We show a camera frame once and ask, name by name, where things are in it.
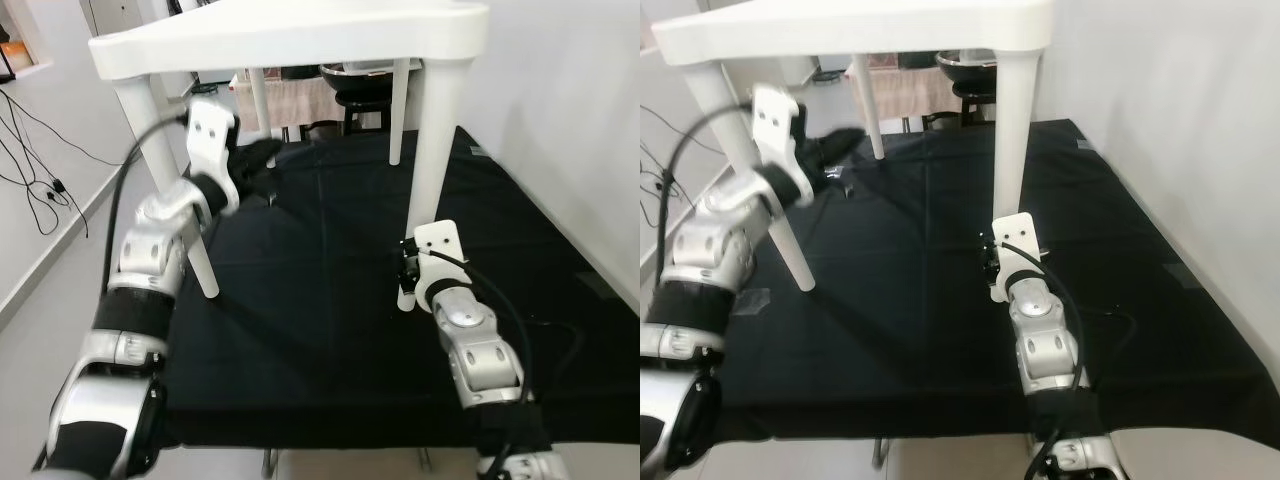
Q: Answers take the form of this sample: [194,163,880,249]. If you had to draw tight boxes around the beige cloth covered side table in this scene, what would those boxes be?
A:
[232,75,343,133]
[850,58,963,123]

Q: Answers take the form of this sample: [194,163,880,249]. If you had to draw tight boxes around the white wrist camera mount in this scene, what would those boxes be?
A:
[187,98,243,216]
[412,220,469,313]
[990,213,1046,303]
[752,85,813,206]

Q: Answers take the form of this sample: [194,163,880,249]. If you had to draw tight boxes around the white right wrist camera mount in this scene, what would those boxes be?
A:
[990,213,1046,303]
[412,220,469,313]

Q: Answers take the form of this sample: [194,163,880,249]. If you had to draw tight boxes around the black tablecloth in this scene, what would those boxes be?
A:
[715,118,1280,453]
[160,125,641,451]

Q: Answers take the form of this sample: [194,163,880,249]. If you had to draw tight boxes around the black wall cable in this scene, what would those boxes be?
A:
[640,165,683,233]
[640,103,703,151]
[0,88,123,168]
[0,108,91,241]

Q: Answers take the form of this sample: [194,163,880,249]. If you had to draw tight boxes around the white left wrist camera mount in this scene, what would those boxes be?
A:
[752,85,813,206]
[187,98,243,216]

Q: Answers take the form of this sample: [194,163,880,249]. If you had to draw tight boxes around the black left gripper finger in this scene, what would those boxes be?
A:
[238,137,285,171]
[808,126,869,166]

